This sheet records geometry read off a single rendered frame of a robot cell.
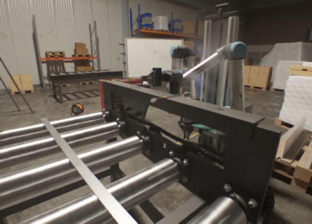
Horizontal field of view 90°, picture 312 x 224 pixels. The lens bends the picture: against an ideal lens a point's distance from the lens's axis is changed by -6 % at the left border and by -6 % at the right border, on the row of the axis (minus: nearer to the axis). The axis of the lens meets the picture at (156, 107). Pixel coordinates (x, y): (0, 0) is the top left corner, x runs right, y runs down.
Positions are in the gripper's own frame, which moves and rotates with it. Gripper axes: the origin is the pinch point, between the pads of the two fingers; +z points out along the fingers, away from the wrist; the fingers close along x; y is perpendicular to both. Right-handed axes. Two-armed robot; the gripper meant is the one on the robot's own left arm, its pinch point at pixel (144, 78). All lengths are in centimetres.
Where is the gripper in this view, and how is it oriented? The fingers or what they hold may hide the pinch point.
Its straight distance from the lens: 115.1
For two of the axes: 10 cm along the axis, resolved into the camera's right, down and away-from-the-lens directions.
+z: -7.9, 1.7, -5.9
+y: -6.1, -2.2, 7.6
